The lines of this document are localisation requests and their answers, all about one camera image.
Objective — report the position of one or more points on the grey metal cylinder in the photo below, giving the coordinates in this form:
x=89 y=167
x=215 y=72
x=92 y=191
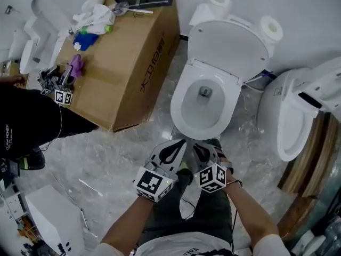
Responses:
x=333 y=185

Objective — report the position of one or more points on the small cardboard box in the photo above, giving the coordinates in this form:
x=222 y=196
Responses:
x=12 y=67

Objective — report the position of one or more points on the person's left foot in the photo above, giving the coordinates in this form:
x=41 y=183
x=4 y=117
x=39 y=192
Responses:
x=183 y=166

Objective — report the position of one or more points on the person's dark trousers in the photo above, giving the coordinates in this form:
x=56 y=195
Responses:
x=210 y=217

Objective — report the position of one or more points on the small crumpled tissue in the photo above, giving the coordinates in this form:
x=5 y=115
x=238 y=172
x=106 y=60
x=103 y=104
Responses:
x=77 y=46

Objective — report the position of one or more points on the blue cloth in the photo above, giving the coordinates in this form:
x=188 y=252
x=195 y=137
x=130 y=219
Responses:
x=85 y=40

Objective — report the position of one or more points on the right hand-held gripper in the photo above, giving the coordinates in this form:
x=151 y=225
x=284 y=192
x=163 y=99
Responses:
x=211 y=177

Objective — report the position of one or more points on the white box with black dots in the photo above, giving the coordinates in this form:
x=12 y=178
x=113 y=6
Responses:
x=50 y=217

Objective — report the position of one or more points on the white toilet bowl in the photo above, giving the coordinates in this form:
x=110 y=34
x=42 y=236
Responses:
x=234 y=17

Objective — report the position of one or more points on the small black wall bracket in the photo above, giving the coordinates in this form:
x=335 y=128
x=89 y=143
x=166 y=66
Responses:
x=8 y=9

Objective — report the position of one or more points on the person's left forearm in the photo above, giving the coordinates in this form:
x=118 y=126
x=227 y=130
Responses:
x=125 y=223

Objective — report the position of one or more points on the white shelf unit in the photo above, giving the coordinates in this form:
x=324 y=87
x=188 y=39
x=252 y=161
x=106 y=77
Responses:
x=12 y=201

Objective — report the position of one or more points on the white toothbrush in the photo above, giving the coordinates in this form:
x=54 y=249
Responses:
x=141 y=11

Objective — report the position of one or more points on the person's white shirt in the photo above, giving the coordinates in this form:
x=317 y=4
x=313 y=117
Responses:
x=181 y=247

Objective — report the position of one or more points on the thin metal rod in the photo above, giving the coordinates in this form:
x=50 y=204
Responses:
x=84 y=219

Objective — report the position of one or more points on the white ceramic fixture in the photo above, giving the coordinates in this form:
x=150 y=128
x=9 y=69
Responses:
x=17 y=44

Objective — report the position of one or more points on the white toilet paper roll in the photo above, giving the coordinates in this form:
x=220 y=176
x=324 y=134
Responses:
x=271 y=29
x=219 y=3

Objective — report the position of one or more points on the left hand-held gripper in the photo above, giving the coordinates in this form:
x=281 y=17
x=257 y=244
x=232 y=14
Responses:
x=150 y=184

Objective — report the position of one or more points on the clear round glass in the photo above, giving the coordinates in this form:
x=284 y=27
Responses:
x=121 y=7

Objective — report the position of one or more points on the spare hand-held gripper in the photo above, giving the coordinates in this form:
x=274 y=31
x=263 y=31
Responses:
x=64 y=97
x=48 y=80

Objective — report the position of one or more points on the person's right forearm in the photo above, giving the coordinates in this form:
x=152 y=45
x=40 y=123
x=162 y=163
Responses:
x=250 y=215

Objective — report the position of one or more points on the white bottle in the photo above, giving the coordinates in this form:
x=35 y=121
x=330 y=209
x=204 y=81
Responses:
x=93 y=2

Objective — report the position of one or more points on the large cardboard box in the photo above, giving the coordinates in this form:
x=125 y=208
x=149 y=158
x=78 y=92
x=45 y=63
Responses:
x=125 y=71

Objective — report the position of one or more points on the white smart toilet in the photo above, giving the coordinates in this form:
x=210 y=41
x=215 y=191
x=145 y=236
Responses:
x=287 y=121

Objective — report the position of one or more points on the white cloth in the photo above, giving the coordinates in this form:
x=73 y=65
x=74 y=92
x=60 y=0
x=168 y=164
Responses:
x=98 y=16

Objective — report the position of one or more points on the white plastic toilet lid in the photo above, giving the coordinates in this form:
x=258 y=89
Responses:
x=229 y=49

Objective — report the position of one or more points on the curved wooden platform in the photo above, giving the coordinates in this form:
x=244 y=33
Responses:
x=311 y=164

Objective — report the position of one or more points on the white floor strip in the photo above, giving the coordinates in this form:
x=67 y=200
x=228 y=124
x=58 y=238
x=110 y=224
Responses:
x=90 y=187

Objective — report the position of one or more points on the purple cloth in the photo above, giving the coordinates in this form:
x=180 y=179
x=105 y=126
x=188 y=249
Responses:
x=76 y=65

